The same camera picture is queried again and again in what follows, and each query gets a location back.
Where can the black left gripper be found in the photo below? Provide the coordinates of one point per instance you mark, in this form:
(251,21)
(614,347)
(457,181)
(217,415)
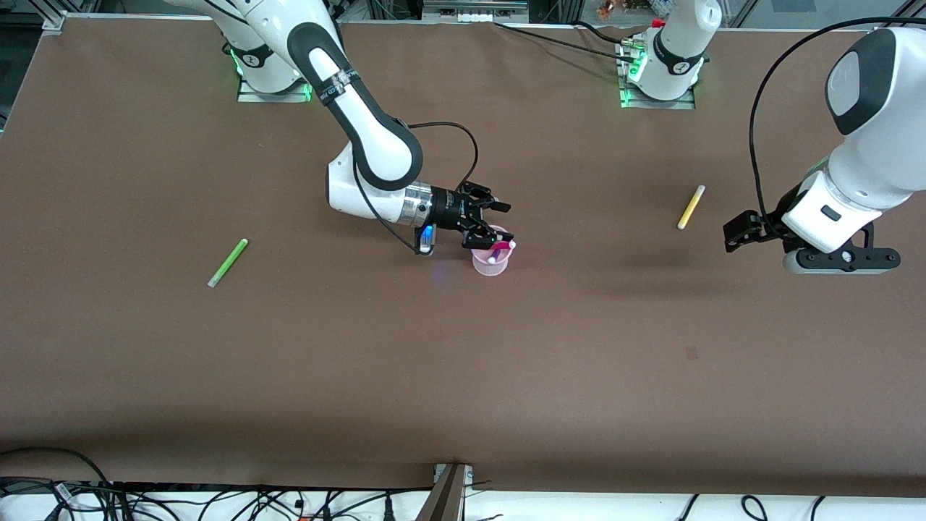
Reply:
(770,220)

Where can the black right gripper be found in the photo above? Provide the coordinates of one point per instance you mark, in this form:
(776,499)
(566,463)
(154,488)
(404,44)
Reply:
(450,210)

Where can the pink highlighter pen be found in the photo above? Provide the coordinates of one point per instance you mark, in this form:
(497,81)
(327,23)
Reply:
(500,252)

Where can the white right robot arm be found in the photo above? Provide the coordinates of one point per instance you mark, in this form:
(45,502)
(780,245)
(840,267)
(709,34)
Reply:
(362,123)

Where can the pink plastic pen holder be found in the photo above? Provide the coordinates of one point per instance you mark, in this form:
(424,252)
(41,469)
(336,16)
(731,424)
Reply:
(489,268)

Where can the yellow highlighter pen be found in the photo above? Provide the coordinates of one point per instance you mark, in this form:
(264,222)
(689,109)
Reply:
(691,207)

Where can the brown table mat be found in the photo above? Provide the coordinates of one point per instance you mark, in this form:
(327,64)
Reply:
(463,347)

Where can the grey power strip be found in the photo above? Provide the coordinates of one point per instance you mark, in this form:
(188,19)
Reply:
(475,13)

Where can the green highlighter pen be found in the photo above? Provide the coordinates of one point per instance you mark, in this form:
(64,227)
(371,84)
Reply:
(228,262)

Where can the aluminium profile bar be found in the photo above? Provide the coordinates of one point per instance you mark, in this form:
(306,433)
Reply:
(445,496)

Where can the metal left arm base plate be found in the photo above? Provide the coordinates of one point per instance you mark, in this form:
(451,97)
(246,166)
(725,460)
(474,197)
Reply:
(655,103)

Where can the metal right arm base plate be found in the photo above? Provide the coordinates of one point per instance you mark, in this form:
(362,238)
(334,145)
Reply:
(271,95)

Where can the metal corner bracket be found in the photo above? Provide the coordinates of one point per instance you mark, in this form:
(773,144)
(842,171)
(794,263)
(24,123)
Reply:
(55,22)

